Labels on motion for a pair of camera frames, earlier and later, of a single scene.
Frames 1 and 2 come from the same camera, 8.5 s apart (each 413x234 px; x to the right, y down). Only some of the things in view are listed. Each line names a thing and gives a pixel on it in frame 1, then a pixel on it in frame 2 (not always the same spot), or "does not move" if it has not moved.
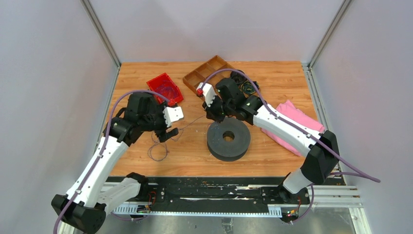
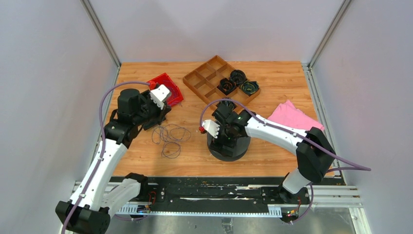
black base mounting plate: (169, 194) does not move
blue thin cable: (158, 142) -> (171, 134)
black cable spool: (228, 140) does not move
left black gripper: (164, 137) does not move
